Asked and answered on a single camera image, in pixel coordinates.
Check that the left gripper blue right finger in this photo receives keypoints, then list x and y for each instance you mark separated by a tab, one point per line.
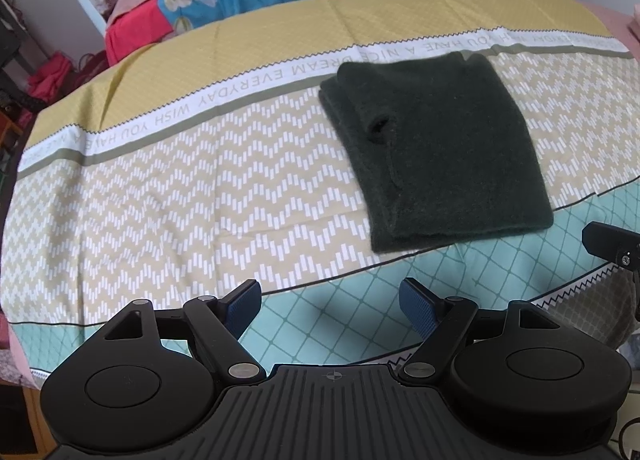
441	322

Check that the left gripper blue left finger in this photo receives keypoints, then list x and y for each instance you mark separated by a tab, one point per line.
217	324

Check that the dark green knit sweater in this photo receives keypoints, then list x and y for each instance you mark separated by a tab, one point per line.
440	150

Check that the patterned beige yellow bed sheet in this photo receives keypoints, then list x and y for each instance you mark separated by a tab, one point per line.
200	162

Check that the red bag on floor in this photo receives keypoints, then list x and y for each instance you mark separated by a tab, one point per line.
47	82

